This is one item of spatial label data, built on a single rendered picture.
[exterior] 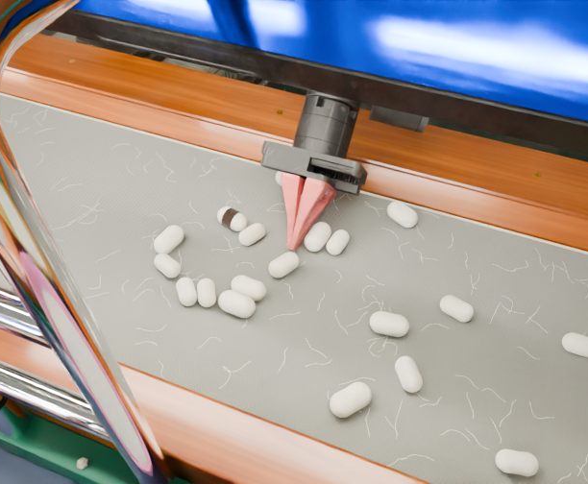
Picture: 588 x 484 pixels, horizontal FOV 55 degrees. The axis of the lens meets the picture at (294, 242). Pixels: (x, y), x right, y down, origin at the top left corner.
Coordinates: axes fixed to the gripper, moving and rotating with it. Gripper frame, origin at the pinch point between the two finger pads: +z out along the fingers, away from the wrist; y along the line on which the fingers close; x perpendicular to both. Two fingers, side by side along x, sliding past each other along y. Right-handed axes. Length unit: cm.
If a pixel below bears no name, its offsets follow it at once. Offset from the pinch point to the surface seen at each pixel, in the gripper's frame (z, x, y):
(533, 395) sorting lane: 7.1, -3.5, 25.3
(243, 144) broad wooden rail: -9.7, 7.8, -11.5
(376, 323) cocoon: 5.0, -4.4, 10.7
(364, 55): -9.3, -32.4, 9.2
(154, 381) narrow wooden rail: 14.2, -13.4, -5.0
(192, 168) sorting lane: -5.1, 5.6, -16.1
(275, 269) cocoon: 3.1, -3.0, -0.3
